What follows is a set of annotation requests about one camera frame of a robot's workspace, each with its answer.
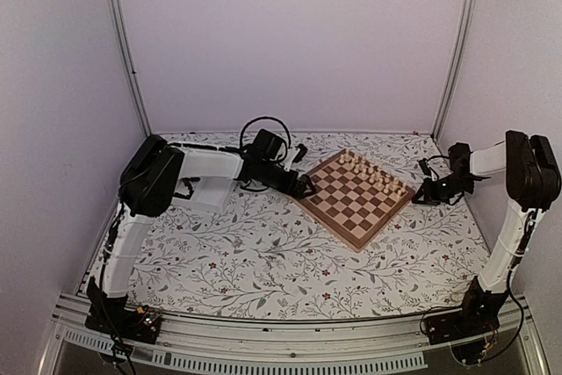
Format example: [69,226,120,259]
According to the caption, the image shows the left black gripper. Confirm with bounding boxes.
[261,162,318,201]

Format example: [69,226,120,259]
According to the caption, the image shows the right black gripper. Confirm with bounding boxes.
[412,174,473,206]

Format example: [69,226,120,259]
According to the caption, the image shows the wooden chess board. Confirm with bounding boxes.
[297,149,414,252]

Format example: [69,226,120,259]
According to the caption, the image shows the white plastic tray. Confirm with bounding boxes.
[171,177,235,213]

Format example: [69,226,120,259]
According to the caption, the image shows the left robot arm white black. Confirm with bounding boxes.
[87,129,316,335]

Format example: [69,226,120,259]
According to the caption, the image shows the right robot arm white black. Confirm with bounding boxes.
[412,130,561,336]

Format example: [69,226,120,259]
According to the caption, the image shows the dark chess pieces in tray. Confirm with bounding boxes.
[173,177,200,200]

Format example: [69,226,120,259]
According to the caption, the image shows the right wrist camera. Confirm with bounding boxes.
[418,158,438,181]

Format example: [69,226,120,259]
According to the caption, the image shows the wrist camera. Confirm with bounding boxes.
[283,143,308,170]
[418,158,438,181]

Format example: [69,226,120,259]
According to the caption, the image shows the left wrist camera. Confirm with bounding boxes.
[283,143,308,170]

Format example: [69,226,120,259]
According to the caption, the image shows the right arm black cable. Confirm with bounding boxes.
[419,153,458,183]

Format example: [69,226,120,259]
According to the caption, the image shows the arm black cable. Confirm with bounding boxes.
[239,116,294,159]
[419,153,458,183]

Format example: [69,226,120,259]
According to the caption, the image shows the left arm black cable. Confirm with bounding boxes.
[239,116,294,159]

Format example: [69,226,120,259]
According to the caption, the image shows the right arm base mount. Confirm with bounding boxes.
[420,310,500,366]

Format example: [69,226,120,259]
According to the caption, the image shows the aluminium front rail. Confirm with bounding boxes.
[38,294,555,374]

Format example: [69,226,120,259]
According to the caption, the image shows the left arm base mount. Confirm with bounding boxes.
[85,302,162,344]

